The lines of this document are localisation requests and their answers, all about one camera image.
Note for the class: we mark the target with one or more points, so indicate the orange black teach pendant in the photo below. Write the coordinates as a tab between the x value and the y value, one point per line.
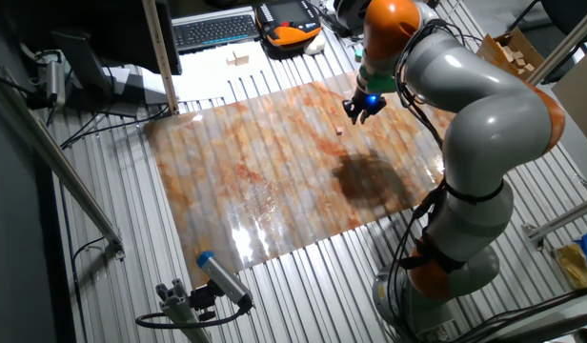
289	33

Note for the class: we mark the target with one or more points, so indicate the black office chair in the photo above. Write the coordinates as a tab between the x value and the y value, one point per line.
570	12

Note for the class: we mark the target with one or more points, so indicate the short aluminium profile beam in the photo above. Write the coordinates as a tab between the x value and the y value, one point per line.
565	216

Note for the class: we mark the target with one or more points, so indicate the medium wooden block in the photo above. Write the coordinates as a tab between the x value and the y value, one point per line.
230	61

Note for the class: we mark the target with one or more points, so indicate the black flat bar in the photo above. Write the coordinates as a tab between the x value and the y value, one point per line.
541	328

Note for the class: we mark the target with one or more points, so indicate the grey aluminium camera stand profile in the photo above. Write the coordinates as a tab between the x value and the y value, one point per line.
179	309

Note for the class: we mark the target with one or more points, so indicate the black computer keyboard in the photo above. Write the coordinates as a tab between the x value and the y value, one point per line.
212	31

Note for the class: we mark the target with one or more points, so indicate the white paper sheet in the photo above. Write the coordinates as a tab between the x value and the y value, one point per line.
212	76

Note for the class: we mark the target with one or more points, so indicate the orange marble pattern mat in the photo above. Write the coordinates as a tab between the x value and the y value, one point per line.
255	181

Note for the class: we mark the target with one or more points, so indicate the brown cardboard box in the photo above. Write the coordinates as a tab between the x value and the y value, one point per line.
489	50

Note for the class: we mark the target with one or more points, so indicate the yellow plastic bag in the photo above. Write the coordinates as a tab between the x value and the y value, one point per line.
577	267

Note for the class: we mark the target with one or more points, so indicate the silver camera with black mount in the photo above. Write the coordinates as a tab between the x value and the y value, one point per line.
55	83

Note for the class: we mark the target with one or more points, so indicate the long grey aluminium frame bar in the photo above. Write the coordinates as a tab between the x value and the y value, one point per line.
50	157

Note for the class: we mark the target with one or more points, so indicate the large wooden block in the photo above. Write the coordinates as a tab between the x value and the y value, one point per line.
241	58

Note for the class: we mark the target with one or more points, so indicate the black computer monitor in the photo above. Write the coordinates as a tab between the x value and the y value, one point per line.
107	28

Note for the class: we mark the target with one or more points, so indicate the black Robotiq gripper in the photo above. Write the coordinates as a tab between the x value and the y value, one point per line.
365	105

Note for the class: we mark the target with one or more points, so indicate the silver camera with blue cap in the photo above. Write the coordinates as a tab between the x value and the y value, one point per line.
222	278

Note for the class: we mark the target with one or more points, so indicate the black round drum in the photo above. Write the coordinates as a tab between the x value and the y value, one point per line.
346	16

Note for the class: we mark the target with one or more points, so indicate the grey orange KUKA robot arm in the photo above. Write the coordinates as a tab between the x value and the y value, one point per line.
489	119

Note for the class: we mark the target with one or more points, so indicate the wooden block in box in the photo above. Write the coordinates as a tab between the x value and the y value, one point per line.
519	54
529	67
507	54

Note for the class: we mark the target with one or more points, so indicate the slanted aluminium profile beam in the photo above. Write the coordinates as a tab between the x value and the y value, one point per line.
560	47

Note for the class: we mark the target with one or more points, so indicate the pale upright frame post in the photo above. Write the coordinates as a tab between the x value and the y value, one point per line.
160	57

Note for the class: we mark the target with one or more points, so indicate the beige flat board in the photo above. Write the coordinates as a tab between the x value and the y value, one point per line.
579	95

